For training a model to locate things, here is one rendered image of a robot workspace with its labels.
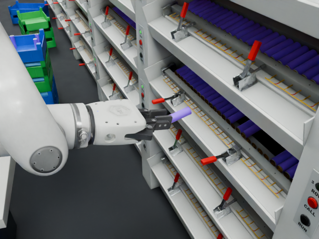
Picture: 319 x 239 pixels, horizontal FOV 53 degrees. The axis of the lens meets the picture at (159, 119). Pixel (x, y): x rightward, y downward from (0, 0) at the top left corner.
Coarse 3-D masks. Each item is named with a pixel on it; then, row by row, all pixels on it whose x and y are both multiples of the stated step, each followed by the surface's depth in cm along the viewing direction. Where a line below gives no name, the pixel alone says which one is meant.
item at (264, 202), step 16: (160, 64) 102; (176, 64) 104; (160, 80) 102; (160, 96) 97; (192, 112) 87; (192, 128) 83; (208, 128) 81; (208, 144) 77; (224, 144) 76; (256, 144) 73; (240, 160) 72; (240, 176) 69; (256, 176) 67; (240, 192) 70; (256, 192) 65; (272, 192) 64; (256, 208) 65; (272, 208) 61; (272, 224) 61
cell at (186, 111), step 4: (184, 108) 68; (188, 108) 68; (176, 112) 68; (180, 112) 68; (184, 112) 68; (188, 112) 68; (172, 116) 67; (176, 116) 67; (180, 116) 68; (184, 116) 68; (172, 120) 67; (176, 120) 68
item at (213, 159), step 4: (228, 152) 70; (212, 156) 70; (216, 156) 70; (220, 156) 70; (224, 156) 70; (204, 160) 69; (208, 160) 69; (212, 160) 69; (216, 160) 70; (204, 164) 68
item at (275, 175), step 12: (168, 72) 100; (168, 84) 98; (180, 84) 94; (192, 96) 88; (204, 108) 84; (216, 120) 79; (228, 132) 75; (228, 144) 74; (240, 144) 72; (252, 156) 69; (264, 168) 66; (276, 180) 63; (288, 180) 62
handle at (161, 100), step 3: (174, 96) 90; (156, 99) 89; (159, 99) 89; (162, 99) 89; (165, 99) 90; (168, 99) 90; (171, 99) 90; (153, 102) 88; (156, 102) 88; (159, 102) 89
